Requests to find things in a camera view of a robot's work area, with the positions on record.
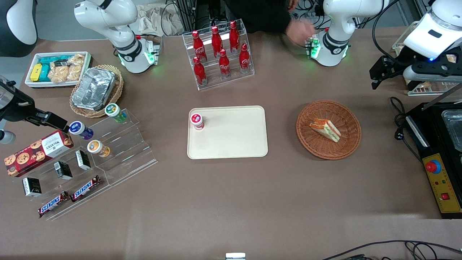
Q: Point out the orange lid cup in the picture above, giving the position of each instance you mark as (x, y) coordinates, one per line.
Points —
(97, 148)

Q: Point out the red emergency stop button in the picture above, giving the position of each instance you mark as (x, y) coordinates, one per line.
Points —
(433, 166)

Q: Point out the steel pan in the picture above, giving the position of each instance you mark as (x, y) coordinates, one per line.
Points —
(454, 126)

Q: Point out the small black box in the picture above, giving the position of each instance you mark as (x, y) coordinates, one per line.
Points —
(83, 160)
(63, 170)
(32, 187)

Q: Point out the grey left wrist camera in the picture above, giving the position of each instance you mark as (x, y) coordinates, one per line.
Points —
(433, 74)

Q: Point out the large brown wicker basket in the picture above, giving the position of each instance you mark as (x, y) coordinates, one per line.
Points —
(346, 144)

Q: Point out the clear acrylic stepped display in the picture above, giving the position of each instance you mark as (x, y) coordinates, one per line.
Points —
(94, 195)
(133, 151)

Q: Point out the purple lid cup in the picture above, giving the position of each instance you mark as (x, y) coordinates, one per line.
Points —
(80, 130)

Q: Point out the red cookie box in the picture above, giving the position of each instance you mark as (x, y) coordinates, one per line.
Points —
(36, 153)

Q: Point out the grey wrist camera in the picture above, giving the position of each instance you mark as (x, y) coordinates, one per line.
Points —
(433, 74)
(6, 137)

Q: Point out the aluminium foil container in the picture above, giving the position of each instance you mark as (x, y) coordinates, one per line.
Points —
(94, 89)

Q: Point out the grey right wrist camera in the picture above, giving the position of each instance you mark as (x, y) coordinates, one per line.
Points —
(6, 137)

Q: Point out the green lid cup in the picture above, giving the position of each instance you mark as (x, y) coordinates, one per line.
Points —
(114, 112)

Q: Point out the black control box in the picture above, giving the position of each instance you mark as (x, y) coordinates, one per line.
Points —
(429, 144)

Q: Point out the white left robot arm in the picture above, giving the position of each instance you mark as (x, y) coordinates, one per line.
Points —
(332, 36)

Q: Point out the beige cloth bag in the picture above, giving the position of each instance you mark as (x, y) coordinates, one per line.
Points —
(155, 20)

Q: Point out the triangular sandwich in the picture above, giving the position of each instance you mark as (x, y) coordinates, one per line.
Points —
(326, 130)

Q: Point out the white plastic bin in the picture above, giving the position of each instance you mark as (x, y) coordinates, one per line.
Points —
(32, 85)

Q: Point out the clear cracker pack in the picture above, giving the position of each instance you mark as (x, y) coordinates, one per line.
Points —
(57, 74)
(75, 68)

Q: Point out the red cola bottle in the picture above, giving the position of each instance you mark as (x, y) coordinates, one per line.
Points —
(224, 65)
(199, 72)
(234, 36)
(198, 45)
(244, 59)
(216, 41)

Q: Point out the bagged fried snack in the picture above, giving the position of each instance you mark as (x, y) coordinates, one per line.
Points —
(451, 58)
(422, 85)

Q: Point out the small tan wicker basket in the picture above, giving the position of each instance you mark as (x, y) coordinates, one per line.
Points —
(119, 90)

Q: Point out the red lid cup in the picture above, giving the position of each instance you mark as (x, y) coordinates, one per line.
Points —
(196, 120)

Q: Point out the yellow snack box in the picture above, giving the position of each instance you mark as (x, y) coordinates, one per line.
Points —
(36, 72)

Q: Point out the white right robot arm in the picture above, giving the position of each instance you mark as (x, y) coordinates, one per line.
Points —
(122, 36)

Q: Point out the teal snack box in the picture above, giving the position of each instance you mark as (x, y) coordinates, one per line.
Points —
(50, 60)
(45, 74)

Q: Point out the cream plastic tray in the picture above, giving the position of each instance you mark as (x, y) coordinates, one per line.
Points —
(231, 137)

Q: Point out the person in dark clothes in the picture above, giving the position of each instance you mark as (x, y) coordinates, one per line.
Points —
(260, 14)

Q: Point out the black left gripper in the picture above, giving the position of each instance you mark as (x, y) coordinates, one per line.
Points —
(404, 62)

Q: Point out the aluminium profile bar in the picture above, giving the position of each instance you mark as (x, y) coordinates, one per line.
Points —
(444, 96)

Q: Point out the clear acrylic bottle rack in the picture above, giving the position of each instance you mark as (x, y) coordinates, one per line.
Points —
(249, 77)

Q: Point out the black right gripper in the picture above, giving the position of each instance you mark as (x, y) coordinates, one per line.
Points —
(18, 109)

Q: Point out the person hand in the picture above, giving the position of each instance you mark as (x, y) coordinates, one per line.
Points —
(301, 32)

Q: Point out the snickers bar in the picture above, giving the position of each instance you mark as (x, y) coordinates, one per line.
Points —
(86, 188)
(52, 204)

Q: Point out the small white device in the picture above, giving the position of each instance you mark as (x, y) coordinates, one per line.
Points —
(235, 256)

